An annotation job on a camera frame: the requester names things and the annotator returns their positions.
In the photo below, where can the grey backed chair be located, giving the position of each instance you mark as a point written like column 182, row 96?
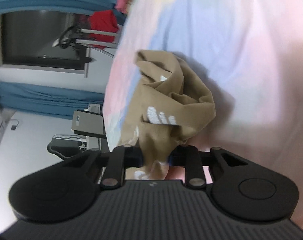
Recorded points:
column 87, row 122

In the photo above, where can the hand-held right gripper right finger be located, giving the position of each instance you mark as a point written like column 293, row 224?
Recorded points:
column 175, row 158

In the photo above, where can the narrow blue curtain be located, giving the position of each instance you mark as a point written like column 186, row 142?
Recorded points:
column 46, row 97

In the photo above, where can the wavy vanity mirror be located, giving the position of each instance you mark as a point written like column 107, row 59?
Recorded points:
column 64, row 147

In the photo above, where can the pastel bed sheet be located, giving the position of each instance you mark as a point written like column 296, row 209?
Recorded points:
column 241, row 55

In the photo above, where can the garment steamer stand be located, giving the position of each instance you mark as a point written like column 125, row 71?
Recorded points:
column 91, row 36

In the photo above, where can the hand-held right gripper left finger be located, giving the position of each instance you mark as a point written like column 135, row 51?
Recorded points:
column 137, row 157

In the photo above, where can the tan printed t-shirt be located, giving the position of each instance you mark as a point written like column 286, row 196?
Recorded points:
column 174, row 100

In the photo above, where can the black wall socket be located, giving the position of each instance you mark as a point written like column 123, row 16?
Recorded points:
column 14, row 127

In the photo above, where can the white vanity desk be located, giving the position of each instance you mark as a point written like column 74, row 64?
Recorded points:
column 91, row 142

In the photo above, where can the red cloth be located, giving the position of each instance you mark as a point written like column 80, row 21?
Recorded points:
column 102, row 22

